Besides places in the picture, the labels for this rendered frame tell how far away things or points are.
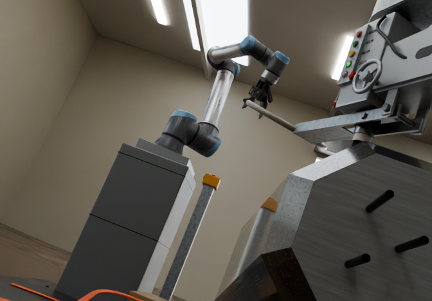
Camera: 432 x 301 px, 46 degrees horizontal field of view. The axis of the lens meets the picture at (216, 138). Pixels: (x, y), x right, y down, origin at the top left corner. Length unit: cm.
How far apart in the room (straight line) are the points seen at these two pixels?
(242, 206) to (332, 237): 748
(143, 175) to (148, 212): 20
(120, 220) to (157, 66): 734
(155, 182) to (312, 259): 149
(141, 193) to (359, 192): 153
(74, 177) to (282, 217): 819
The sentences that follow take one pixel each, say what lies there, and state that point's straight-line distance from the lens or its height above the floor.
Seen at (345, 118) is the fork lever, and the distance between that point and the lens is 216.
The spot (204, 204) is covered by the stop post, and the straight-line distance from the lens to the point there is 381.
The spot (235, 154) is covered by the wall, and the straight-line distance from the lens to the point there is 908.
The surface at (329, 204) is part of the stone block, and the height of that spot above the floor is 62.
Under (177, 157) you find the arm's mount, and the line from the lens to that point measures 284.
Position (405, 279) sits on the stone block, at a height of 51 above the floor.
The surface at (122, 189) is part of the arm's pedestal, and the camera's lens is 275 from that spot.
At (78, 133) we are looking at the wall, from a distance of 973.
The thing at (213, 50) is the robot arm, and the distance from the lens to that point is 328.
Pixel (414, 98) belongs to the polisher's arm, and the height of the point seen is 121.
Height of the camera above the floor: 30
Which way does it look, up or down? 16 degrees up
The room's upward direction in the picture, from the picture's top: 22 degrees clockwise
